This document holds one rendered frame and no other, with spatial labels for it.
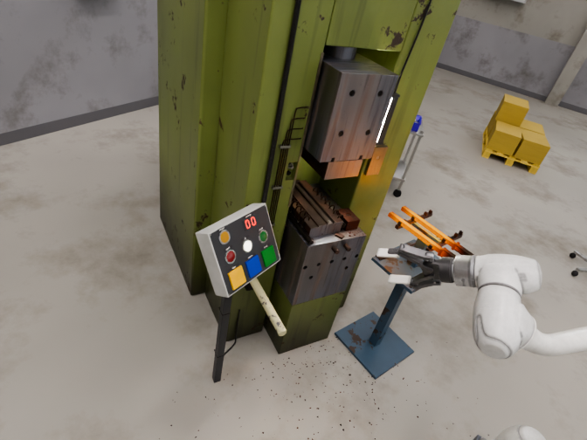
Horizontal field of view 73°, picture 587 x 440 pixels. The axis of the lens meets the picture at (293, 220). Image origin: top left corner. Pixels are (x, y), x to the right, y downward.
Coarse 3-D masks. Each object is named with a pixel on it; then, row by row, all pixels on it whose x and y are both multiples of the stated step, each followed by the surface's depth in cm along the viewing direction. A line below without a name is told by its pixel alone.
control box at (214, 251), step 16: (256, 208) 168; (224, 224) 155; (240, 224) 161; (256, 224) 168; (208, 240) 150; (240, 240) 161; (256, 240) 168; (272, 240) 176; (208, 256) 154; (224, 256) 155; (240, 256) 161; (208, 272) 159; (224, 272) 155; (224, 288) 156; (240, 288) 162
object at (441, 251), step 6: (390, 216) 217; (396, 216) 216; (402, 222) 212; (408, 228) 210; (414, 228) 209; (414, 234) 207; (420, 234) 206; (426, 240) 202; (438, 246) 200; (438, 252) 199; (444, 252) 197; (450, 252) 195
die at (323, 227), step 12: (300, 192) 224; (312, 192) 228; (300, 204) 216; (312, 204) 216; (324, 204) 220; (300, 216) 208; (312, 216) 209; (336, 216) 213; (312, 228) 202; (324, 228) 206; (336, 228) 211
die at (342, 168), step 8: (304, 152) 196; (312, 160) 191; (352, 160) 185; (360, 160) 188; (320, 168) 186; (328, 168) 181; (336, 168) 184; (344, 168) 186; (352, 168) 189; (328, 176) 185; (336, 176) 187; (344, 176) 190; (352, 176) 192
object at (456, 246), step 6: (402, 210) 225; (408, 210) 223; (414, 216) 219; (420, 222) 217; (426, 222) 216; (426, 228) 215; (432, 228) 213; (438, 234) 210; (444, 234) 210; (450, 240) 206; (456, 246) 204; (462, 246) 203; (462, 252) 202; (468, 252) 200
